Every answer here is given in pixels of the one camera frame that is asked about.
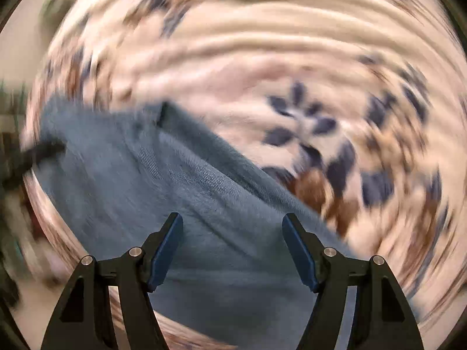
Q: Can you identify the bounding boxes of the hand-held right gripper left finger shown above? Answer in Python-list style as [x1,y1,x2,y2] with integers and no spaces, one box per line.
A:
[40,212,184,350]

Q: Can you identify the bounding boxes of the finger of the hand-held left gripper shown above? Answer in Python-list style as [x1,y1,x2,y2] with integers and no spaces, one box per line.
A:
[2,141,67,190]

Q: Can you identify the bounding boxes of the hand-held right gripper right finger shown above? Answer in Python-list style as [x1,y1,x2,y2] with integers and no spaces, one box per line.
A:
[282,212,426,350]

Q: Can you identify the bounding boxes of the blue denim pants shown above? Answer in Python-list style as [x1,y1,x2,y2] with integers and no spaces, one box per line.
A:
[36,93,360,349]

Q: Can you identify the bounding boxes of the floral printed blanket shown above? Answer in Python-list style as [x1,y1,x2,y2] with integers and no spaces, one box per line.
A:
[20,0,467,350]

